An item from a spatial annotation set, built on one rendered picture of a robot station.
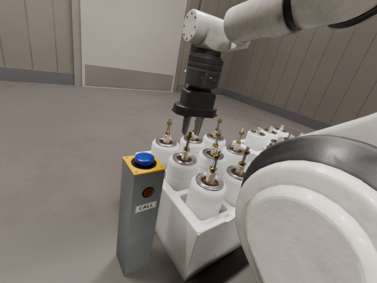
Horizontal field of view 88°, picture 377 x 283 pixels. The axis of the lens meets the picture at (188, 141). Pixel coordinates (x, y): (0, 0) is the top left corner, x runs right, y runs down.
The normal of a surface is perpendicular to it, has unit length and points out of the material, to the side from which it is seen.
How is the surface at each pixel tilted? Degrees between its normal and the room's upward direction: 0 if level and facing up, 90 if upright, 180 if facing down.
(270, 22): 130
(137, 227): 90
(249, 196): 90
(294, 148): 54
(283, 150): 60
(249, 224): 90
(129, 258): 90
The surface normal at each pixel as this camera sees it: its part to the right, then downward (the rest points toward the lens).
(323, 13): -0.17, 0.93
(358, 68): -0.78, 0.11
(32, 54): 0.59, 0.43
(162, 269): 0.19, -0.90
